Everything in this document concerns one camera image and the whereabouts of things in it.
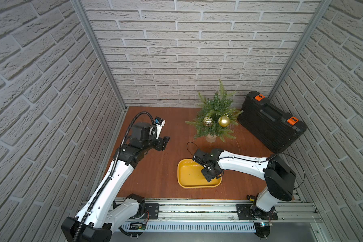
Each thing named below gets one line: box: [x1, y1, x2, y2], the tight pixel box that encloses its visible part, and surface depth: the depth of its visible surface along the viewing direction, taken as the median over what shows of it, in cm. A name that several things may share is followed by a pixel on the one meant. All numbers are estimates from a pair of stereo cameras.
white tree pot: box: [205, 133, 218, 143], surface depth 99 cm
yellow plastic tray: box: [177, 158, 223, 189], surface depth 87 cm
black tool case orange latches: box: [237, 90, 308, 154], surface depth 88 cm
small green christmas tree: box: [185, 79, 244, 143], surface depth 81 cm
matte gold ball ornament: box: [218, 115, 230, 128], surface depth 72 cm
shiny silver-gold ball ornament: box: [203, 116, 214, 128], surface depth 77 cm
